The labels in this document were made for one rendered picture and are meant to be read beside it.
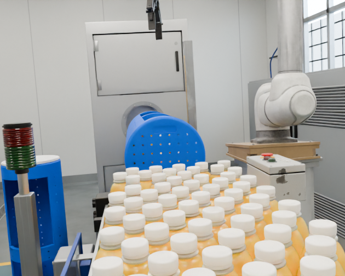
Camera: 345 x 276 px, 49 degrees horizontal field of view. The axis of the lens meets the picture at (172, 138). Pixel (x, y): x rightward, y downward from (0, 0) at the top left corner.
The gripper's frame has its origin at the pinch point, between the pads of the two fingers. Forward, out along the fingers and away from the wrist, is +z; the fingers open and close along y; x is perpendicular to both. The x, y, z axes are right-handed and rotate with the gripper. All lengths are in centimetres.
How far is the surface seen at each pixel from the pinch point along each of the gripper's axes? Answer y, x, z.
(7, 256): 155, 178, 131
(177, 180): -64, -16, 61
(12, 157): -84, 16, 53
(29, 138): -82, 13, 49
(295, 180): -53, -46, 63
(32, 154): -81, 13, 53
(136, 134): -32, 2, 46
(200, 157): -25, -18, 56
